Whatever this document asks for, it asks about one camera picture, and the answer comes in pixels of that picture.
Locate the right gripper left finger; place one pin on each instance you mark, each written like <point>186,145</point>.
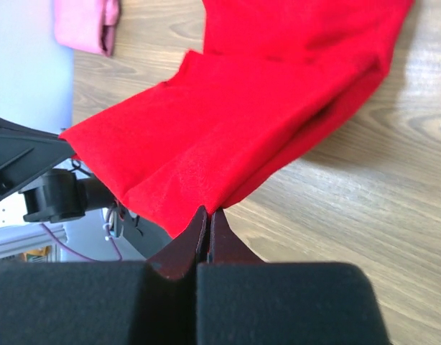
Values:
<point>129,302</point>

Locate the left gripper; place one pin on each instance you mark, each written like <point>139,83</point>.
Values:
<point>60,195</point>

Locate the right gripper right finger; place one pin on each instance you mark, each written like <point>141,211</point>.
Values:
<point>243,300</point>

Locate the red t-shirt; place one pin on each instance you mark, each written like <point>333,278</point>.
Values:
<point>274,79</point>

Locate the folded pink t-shirt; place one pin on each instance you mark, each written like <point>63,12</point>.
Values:
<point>87,25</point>

